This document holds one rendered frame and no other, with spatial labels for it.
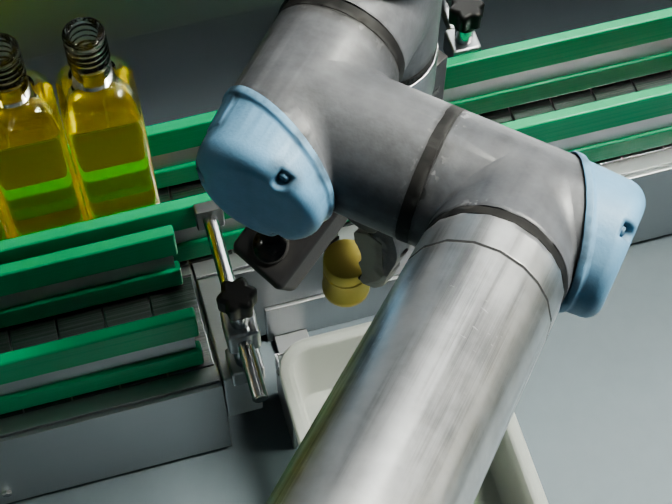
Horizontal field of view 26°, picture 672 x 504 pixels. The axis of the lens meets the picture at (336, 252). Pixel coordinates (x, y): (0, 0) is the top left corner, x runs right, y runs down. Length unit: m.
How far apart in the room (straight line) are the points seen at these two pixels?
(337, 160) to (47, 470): 0.57
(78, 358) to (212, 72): 0.34
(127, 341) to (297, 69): 0.40
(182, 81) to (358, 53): 0.58
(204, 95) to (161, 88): 0.04
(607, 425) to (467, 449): 0.70
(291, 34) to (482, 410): 0.24
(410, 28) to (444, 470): 0.28
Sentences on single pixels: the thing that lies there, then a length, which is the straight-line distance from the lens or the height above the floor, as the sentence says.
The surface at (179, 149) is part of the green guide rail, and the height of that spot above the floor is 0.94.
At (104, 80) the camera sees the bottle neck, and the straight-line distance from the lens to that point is 1.03.
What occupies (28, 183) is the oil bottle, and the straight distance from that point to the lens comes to 1.09.
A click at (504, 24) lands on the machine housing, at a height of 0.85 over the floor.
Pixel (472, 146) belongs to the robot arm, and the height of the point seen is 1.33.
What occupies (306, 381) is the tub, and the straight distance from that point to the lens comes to 1.24.
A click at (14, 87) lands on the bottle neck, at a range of 1.02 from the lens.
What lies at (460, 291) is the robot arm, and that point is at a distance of 0.64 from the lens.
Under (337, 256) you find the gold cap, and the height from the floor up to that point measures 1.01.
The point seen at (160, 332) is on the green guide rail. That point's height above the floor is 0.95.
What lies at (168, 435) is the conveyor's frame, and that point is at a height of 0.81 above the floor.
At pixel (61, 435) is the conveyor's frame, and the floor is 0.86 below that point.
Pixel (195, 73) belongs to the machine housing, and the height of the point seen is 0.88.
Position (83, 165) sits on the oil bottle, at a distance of 1.08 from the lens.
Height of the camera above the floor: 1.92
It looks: 60 degrees down
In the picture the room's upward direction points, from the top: straight up
